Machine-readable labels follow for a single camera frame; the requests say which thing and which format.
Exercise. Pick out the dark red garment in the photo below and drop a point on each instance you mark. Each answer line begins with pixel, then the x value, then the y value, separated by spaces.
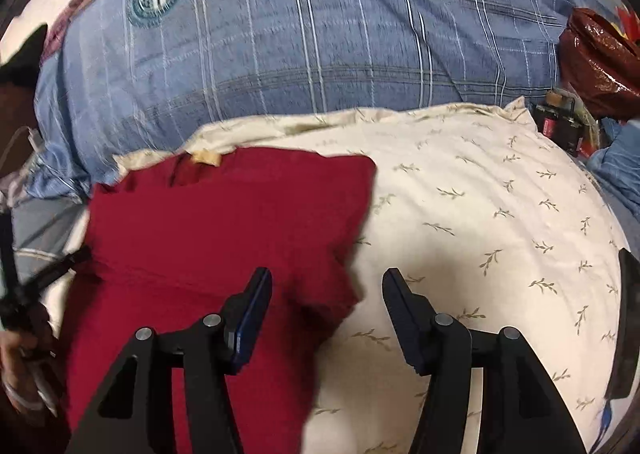
pixel 171 242

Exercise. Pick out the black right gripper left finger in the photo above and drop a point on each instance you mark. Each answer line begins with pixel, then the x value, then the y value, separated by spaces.
pixel 132 410

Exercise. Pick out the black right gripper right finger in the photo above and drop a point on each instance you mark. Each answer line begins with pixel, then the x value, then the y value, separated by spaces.
pixel 522 411

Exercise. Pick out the grey-blue plaid bed sheet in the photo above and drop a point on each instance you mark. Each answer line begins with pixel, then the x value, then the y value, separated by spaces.
pixel 45 231

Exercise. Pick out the light blue denim garment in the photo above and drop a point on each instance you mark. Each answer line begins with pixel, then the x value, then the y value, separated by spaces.
pixel 617 166

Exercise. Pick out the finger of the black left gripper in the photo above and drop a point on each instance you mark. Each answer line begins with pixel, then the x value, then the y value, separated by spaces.
pixel 20 297

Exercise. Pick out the cream leaf-print pillow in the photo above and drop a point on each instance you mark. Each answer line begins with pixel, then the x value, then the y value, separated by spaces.
pixel 489 220

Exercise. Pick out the person's left hand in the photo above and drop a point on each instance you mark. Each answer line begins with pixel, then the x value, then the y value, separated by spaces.
pixel 17 374

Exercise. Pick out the dark red plastic bag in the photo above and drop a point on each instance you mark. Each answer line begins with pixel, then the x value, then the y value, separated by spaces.
pixel 600 65

